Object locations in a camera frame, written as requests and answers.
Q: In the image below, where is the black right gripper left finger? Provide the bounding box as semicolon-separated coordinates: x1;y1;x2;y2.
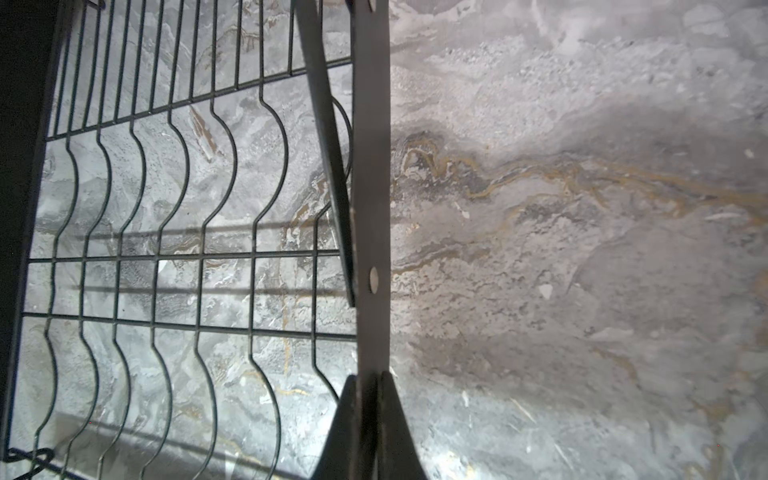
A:
311;375;357;480

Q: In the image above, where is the black wire dish rack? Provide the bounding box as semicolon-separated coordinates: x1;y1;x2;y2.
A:
1;1;390;479

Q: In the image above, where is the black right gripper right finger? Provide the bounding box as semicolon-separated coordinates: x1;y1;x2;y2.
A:
376;372;427;480

